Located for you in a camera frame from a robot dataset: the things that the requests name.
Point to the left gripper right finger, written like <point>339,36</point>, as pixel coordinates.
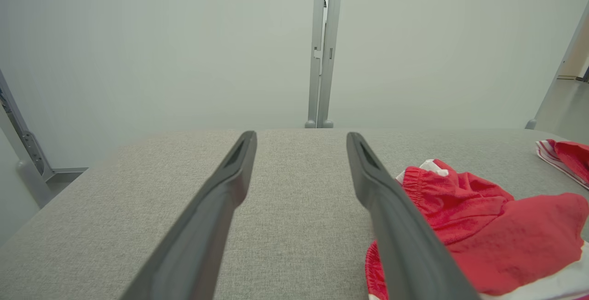
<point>405,249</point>

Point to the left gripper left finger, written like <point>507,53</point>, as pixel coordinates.
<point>198,240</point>

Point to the red white jersey shirt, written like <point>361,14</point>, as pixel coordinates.
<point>570,155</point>

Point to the grey hinged partition post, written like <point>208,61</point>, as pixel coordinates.
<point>27,152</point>

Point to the grey slanted partition post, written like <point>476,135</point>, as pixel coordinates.
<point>559,74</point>

